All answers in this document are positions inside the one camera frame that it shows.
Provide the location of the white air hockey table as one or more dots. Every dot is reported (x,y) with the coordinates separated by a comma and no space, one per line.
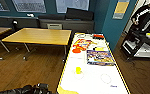
(91,76)

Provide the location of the large wooden table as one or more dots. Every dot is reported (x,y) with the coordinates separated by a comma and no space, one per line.
(37,36)

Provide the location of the white vent panel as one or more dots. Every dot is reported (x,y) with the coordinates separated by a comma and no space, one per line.
(55,26)

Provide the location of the yellow card pile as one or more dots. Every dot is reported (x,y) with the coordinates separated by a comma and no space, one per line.
(100,48)

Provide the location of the grey sofa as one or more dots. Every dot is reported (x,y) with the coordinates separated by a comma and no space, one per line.
(74,26)

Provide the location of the white object on ledge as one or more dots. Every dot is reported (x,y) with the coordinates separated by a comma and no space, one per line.
(30,15)

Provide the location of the red black game box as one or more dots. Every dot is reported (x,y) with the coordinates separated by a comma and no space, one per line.
(98,36)

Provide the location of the dark bench sofa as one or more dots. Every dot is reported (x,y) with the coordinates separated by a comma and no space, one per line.
(2,21)

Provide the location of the black sofa cushion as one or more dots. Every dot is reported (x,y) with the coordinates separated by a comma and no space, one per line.
(79,14)

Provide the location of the black wheeled cart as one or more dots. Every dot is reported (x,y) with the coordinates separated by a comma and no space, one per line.
(137,46)

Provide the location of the person in black jacket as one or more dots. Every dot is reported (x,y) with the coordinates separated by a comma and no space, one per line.
(146,16)

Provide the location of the yellow wall poster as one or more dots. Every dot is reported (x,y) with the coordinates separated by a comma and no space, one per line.
(121,9)

